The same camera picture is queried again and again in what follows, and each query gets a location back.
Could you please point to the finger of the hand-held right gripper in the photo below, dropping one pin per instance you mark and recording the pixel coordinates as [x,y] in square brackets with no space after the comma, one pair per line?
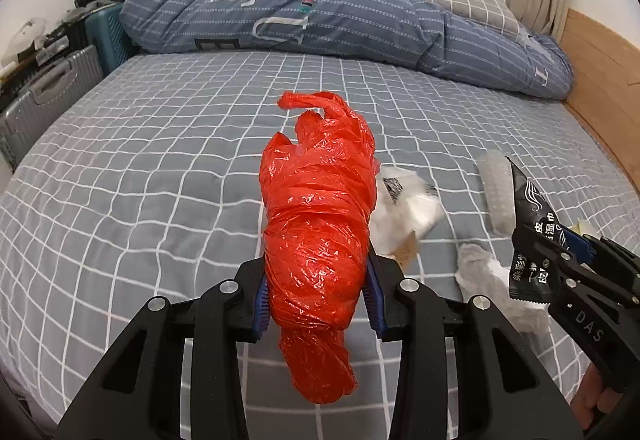
[580,245]
[537,250]

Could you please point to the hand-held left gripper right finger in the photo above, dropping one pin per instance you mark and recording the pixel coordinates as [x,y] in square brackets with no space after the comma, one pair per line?
[376,300]

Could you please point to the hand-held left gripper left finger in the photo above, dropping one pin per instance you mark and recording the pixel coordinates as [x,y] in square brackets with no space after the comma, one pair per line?
[260,305]

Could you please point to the black wet wipe packet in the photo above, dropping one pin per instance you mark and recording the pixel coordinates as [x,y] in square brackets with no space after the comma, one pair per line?
[530,230]

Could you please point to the clear bubble wrap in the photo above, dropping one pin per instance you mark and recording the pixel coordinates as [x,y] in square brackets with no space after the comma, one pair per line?
[495,190]

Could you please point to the red plastic bag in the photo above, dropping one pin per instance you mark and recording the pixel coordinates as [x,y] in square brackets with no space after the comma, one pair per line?
[315,220]

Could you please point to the person's right hand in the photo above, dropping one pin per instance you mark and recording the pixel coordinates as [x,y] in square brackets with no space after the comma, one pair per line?
[592,400]

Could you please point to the crumpled white tissue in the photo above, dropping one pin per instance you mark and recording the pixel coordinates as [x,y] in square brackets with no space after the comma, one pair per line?
[480,265]

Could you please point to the wooden headboard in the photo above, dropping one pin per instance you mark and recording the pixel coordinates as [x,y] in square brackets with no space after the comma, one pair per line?
[605,80]

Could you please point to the bed with grey checked sheet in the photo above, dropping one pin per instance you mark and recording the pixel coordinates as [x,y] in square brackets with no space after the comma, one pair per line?
[125,170]

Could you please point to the blue striped duvet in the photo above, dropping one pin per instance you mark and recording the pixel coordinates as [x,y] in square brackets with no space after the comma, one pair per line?
[300,20]

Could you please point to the grey suitcase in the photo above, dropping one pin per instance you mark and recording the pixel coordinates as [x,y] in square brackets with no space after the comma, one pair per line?
[50,90]

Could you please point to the teal suitcase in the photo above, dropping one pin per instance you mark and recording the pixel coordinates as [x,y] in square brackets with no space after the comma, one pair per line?
[107,38]

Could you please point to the black bag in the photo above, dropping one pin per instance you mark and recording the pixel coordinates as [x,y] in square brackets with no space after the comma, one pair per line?
[62,43]

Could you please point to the white rounded appliance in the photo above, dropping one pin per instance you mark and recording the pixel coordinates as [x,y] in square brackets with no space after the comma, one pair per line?
[25,33]

